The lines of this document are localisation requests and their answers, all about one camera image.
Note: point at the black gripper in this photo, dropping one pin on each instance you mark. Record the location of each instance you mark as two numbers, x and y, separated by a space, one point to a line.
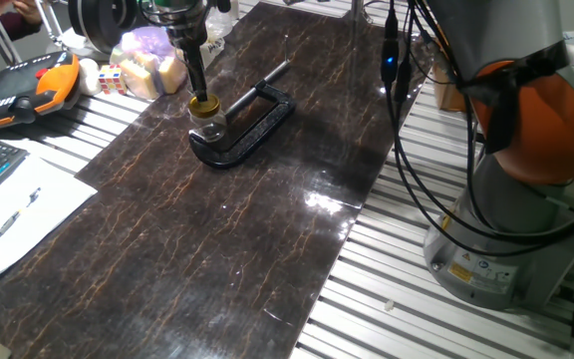
190 30

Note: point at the gold jar lid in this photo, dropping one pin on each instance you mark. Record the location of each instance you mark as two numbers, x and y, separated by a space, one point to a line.
204 107

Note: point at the small glass jar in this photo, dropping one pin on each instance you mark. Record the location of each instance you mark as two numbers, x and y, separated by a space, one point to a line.
209 128

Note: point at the bystander's hand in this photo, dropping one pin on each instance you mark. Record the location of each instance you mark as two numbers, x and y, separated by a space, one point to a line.
29 10

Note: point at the clear plastic bag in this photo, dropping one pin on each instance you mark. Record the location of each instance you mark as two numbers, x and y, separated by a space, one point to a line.
219 35

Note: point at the plastic bag of sponges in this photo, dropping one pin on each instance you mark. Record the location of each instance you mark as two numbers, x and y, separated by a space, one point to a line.
150 65

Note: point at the black C-clamp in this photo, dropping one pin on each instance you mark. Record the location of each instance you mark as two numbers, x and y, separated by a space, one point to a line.
252 139

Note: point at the Rubik's cube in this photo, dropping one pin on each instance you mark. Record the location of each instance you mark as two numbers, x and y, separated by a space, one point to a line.
112 80

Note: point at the black filament spool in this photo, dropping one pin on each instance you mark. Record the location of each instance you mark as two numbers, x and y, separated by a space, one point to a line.
102 22

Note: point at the dark marble pattern mat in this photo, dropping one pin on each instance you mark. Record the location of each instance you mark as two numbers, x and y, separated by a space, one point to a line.
192 239

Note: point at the orange black teach pendant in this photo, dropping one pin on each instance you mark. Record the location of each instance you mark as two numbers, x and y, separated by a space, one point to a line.
18 95

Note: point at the white paper sheet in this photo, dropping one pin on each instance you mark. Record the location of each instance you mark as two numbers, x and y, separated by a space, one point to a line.
33 214

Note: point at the black pen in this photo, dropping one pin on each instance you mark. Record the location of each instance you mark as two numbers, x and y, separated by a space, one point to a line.
15 215

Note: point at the brown cardboard box with inserts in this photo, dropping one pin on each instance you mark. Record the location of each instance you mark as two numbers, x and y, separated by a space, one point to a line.
447 95

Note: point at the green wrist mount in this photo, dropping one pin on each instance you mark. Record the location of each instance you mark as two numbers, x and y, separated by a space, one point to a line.
172 5

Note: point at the thin aluminium post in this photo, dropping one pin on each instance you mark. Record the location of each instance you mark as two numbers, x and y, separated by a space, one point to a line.
358 10

